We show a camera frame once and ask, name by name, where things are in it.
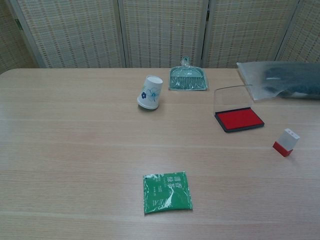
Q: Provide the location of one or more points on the small red stamp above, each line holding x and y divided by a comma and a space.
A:
287, 140

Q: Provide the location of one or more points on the red ink pad clear lid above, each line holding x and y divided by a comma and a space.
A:
240, 120

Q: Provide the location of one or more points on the white paper cup blue flower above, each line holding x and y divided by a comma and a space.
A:
150, 92

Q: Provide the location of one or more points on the green dustpan brush set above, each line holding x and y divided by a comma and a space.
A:
187, 78

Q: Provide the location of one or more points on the green tea sachet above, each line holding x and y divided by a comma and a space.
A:
167, 195

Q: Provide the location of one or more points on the woven folding screen panel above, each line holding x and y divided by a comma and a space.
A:
12, 37
307, 32
72, 32
162, 30
250, 30

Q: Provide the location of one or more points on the plastic bag with black contents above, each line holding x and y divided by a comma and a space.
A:
287, 77

